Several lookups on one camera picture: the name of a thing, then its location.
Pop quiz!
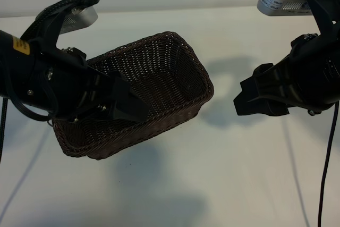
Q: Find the black camera bracket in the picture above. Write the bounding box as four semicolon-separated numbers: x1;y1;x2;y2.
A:
31;0;70;52
278;0;340;41

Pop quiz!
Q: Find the dark brown wicker basket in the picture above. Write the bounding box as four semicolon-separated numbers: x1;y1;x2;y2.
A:
53;31;215;161

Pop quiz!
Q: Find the thin dark right cable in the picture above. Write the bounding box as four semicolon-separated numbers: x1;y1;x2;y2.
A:
317;103;339;227

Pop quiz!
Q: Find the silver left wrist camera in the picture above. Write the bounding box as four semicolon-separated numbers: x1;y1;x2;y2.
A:
59;6;99;36

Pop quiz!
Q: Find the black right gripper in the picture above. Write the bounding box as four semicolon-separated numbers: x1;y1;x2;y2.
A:
233;32;340;116

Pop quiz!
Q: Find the black right camera bracket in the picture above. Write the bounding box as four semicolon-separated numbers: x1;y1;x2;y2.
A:
278;0;340;41

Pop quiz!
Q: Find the black hanging sleeved cable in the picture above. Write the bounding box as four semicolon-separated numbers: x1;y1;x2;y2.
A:
0;98;7;164

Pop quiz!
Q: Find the black flat cable loop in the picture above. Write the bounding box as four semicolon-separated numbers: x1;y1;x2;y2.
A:
14;74;59;123

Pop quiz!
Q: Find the black left camera bracket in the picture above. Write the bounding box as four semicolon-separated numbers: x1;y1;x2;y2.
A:
31;0;70;52

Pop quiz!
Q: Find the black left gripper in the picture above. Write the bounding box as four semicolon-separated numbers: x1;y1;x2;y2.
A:
29;39;149;124

